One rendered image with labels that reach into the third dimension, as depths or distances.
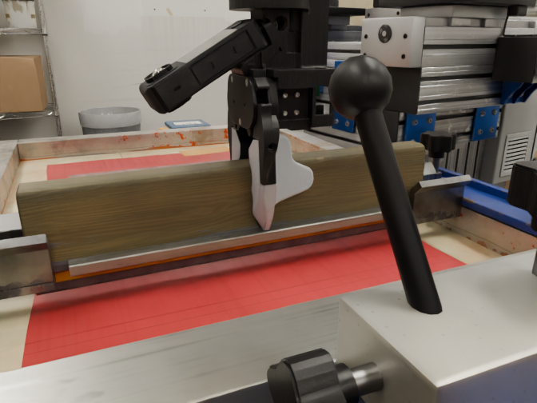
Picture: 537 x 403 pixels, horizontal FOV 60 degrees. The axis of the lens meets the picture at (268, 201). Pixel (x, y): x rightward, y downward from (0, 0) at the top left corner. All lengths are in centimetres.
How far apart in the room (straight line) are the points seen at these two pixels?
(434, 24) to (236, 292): 72
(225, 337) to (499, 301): 12
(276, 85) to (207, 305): 20
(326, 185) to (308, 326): 26
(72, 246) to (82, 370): 22
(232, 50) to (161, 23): 375
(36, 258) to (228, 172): 18
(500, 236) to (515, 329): 37
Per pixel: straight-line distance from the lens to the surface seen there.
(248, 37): 42
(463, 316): 19
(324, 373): 16
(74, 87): 410
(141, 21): 413
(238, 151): 46
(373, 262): 50
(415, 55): 95
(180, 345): 23
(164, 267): 46
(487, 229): 57
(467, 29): 106
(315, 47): 45
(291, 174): 44
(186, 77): 40
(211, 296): 43
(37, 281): 43
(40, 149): 100
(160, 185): 42
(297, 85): 42
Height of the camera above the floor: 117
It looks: 19 degrees down
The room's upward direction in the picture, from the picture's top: straight up
